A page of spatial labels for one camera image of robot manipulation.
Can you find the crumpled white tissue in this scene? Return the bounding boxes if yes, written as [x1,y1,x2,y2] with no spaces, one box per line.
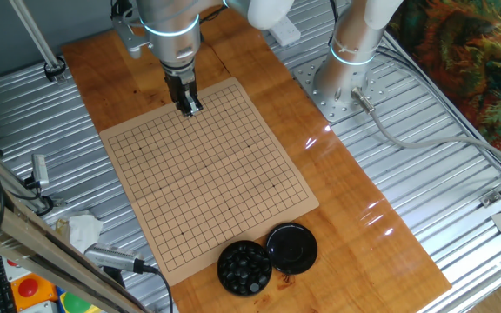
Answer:
[67,211,104,254]

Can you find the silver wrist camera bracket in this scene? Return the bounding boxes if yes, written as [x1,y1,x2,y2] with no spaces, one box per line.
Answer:
[111,15,151,60]

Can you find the white box small button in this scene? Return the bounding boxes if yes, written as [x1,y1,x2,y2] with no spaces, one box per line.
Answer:
[17,299,60,313]

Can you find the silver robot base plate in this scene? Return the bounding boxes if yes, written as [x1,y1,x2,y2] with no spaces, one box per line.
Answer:
[292,54,389,123]

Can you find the ribbed silver camera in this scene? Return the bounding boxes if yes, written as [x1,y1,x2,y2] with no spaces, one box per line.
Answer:
[83,243,145,275]

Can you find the orange box red button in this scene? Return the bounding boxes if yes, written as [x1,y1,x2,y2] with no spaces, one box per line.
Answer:
[10,272,58,312]

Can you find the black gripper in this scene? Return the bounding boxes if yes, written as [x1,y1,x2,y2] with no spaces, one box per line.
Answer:
[164,70,204,117]

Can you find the yellow box green button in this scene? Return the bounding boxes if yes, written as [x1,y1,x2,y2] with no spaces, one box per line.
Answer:
[57,290,104,313]

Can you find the black pole clamp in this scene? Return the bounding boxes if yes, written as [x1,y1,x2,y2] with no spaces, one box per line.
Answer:
[43,56,68,83]

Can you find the black bowl lid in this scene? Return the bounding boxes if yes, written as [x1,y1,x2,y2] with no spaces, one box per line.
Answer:
[265,222,319,276]

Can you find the white grey box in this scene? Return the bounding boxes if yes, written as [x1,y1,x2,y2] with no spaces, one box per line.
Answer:
[1,256,32,283]

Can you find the white power strip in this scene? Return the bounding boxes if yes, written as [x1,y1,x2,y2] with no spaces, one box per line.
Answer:
[270,15,302,48]

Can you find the small silver camera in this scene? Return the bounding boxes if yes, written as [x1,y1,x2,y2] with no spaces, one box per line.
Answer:
[31,153,50,189]

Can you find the silver camera mount pole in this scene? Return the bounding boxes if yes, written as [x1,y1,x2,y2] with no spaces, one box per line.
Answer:
[0,130,58,214]

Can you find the small metal bracket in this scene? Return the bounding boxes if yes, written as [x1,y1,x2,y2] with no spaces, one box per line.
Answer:
[479,190,501,209]

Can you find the black camera cable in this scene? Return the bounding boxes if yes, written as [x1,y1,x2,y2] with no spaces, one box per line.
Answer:
[141,263,176,313]

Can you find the tan paper go board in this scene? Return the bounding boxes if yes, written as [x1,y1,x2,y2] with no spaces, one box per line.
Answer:
[99,77,320,287]

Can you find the colourful patterned cloth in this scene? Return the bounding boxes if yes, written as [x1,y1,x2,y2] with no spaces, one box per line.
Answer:
[387,0,501,154]

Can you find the thick grey cable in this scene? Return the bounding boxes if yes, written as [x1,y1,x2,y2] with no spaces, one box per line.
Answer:
[350,86,501,175]

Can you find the aluminium frame beam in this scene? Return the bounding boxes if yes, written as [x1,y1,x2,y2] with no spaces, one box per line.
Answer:
[0,182,151,313]

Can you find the silver tripod pole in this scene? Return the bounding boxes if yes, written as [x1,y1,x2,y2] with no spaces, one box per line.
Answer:
[8,0,63,73]

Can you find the black bowl of go stones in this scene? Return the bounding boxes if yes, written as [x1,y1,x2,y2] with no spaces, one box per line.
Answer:
[216,239,273,298]

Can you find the glossy wooden mat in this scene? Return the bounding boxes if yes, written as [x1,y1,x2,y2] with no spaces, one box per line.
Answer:
[61,3,452,313]

